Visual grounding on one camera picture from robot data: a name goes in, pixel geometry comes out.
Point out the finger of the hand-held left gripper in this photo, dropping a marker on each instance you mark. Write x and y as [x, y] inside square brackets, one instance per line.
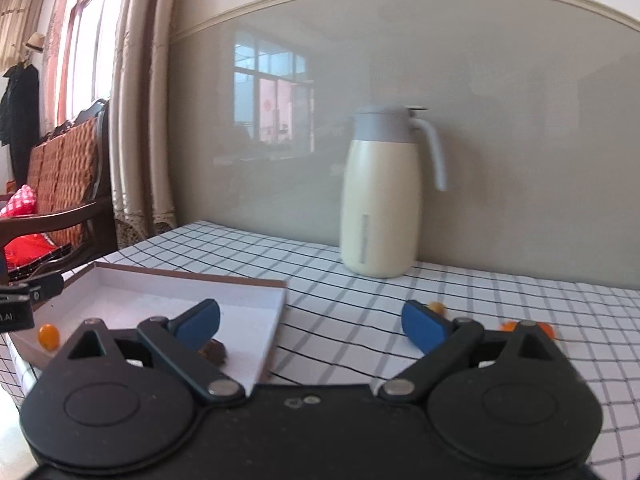
[45, 287]

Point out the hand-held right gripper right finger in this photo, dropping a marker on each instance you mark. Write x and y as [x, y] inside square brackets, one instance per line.
[425, 329]

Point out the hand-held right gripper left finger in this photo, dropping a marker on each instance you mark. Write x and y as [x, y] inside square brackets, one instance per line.
[200, 321]

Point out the small orange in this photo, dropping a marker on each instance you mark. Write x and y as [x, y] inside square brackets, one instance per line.
[548, 331]
[49, 336]
[438, 308]
[507, 326]

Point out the white cardboard box tray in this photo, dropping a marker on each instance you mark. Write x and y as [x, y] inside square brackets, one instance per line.
[150, 295]

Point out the dark brown round fruit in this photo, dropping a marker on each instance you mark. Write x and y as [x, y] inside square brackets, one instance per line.
[216, 352]

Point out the red checkered pillow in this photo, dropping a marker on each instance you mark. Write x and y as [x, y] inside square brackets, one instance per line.
[27, 250]

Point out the black grid white tablecloth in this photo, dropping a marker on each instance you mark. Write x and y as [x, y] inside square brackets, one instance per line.
[350, 320]

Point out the red checkered cloth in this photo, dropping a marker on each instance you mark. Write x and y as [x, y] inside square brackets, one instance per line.
[20, 201]

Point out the wooden sofa with woven cushion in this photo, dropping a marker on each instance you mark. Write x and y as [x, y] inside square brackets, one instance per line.
[70, 170]

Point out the cream thermos jug grey lid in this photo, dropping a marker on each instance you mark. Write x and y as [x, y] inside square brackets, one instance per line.
[380, 210]

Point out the dark hanging coat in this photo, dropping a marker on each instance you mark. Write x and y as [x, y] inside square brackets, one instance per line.
[20, 120]

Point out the beige embroidered curtain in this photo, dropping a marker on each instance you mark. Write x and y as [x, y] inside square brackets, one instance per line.
[145, 110]

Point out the straw hat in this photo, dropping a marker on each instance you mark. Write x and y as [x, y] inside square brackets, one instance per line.
[36, 42]

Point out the window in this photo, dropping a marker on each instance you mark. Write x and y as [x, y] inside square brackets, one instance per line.
[92, 45]

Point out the sheer pink lace curtain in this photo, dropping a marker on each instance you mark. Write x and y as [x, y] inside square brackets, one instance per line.
[62, 35]

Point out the brown pleated curtain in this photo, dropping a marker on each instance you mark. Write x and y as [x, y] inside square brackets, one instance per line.
[22, 7]

